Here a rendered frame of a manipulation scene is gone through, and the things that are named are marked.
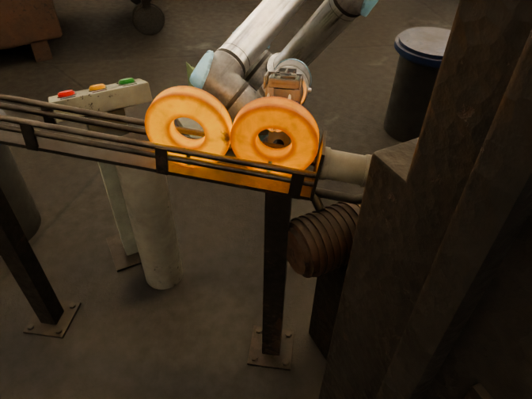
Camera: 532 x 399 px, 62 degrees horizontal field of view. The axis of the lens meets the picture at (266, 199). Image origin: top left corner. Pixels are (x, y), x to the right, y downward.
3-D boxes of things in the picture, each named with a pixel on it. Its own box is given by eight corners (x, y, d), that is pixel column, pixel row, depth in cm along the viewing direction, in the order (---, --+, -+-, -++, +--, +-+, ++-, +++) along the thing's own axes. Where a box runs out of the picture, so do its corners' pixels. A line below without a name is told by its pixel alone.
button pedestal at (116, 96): (180, 250, 153) (151, 87, 111) (109, 275, 144) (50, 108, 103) (165, 220, 163) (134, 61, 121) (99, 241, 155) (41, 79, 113)
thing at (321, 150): (312, 201, 82) (324, 155, 74) (309, 200, 82) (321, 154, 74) (314, 176, 87) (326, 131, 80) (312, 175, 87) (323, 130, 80)
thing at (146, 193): (188, 282, 143) (166, 150, 108) (151, 295, 139) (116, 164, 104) (176, 256, 151) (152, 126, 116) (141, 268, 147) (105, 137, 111)
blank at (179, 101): (230, 100, 72) (234, 90, 75) (138, 88, 73) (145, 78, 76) (229, 174, 83) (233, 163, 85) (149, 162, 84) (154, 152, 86)
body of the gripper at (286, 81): (261, 77, 81) (269, 65, 91) (259, 122, 84) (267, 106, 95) (303, 80, 80) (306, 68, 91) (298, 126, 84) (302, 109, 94)
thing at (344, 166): (365, 195, 80) (375, 169, 76) (316, 185, 80) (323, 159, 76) (364, 173, 84) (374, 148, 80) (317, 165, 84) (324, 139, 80)
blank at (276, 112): (328, 115, 71) (328, 104, 73) (232, 97, 71) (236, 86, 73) (309, 185, 82) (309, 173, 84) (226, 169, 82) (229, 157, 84)
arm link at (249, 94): (226, 112, 114) (257, 74, 108) (260, 140, 116) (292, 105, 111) (218, 122, 105) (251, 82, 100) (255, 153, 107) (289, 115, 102)
